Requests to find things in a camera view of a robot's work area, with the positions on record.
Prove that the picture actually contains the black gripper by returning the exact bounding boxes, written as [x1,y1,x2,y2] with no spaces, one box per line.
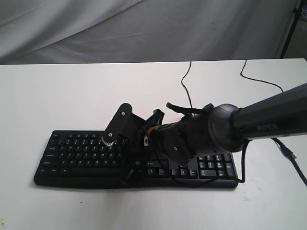
[119,109,173,185]

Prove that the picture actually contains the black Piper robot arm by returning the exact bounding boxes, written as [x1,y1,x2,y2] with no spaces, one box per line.
[118,85,307,182]

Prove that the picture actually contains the black acer keyboard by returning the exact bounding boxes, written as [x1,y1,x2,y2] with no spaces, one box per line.
[34,130,238,189]

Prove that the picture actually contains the grey backdrop cloth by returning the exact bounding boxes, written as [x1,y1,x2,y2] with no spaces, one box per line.
[0,0,299,64]

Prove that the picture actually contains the black keyboard USB cable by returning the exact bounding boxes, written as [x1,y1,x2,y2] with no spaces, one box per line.
[180,59,297,159]

